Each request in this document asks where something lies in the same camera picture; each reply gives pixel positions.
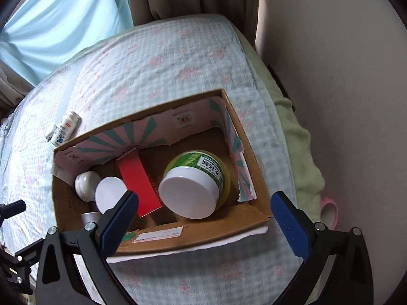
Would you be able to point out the red box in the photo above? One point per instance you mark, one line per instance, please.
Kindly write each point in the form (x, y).
(136, 181)

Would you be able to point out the pink tape roll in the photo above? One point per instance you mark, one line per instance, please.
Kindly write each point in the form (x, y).
(330, 211)

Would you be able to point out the small red and silver jar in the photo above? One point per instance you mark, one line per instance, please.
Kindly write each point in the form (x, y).
(90, 217)

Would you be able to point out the light blue hanging cloth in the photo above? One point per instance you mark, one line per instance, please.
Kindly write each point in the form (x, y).
(63, 16)

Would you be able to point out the small white bottle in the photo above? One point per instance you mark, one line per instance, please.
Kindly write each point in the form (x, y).
(63, 128)

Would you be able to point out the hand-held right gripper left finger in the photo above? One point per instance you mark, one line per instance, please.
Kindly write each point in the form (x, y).
(120, 222)

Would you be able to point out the cardboard box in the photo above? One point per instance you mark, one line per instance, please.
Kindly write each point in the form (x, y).
(197, 235)

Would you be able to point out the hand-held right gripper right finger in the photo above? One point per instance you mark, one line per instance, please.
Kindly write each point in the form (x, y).
(289, 225)

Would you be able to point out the small black and white jar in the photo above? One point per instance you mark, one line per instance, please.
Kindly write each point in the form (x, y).
(85, 184)

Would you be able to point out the green jar with white lid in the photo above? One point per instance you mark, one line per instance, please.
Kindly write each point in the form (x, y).
(187, 193)

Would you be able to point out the small white lidded jar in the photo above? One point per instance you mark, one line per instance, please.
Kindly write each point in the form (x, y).
(108, 193)

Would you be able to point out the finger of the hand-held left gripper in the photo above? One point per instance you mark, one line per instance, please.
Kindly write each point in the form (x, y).
(28, 251)
(12, 208)

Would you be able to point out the green mattress cover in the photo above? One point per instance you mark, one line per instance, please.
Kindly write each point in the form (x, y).
(299, 152)

